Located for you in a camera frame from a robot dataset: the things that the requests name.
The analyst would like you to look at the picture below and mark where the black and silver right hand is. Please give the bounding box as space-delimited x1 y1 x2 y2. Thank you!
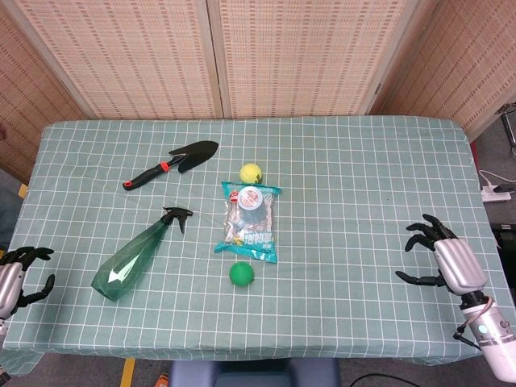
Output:
394 214 489 298

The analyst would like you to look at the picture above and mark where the black and silver left hand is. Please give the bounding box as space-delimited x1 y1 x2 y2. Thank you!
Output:
0 246 56 319

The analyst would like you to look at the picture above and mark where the green translucent bottle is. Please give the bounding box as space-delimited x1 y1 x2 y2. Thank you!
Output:
90 206 194 302

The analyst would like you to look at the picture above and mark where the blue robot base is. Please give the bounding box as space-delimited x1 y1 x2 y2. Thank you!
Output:
168 357 340 387

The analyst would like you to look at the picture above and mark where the white power strip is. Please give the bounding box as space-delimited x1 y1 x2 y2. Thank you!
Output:
481 183 512 203

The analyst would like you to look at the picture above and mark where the green checked tablecloth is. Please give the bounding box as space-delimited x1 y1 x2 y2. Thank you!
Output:
0 116 503 376

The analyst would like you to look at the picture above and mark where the metal stool leg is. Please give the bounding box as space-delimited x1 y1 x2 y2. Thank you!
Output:
497 102 516 157

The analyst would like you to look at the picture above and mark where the yellow floor tape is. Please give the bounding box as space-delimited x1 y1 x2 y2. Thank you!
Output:
119 357 137 387

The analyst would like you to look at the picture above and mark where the bamboo folding screen panel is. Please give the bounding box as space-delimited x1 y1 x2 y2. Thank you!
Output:
217 0 439 119
0 7 85 182
7 0 227 120
370 0 516 142

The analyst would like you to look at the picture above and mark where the teal snack bag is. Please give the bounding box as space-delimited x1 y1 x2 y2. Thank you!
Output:
213 180 282 265

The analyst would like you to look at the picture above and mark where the green rubber ball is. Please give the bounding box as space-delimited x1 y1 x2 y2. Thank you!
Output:
229 261 256 287

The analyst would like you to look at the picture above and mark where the yellow tennis ball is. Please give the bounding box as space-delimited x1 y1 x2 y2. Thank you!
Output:
239 162 264 185

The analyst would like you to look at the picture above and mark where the right arm wrist cable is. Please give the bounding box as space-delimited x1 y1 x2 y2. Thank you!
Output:
452 297 495 348

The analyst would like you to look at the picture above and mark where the white power cable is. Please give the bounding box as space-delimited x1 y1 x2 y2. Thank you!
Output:
478 169 501 187

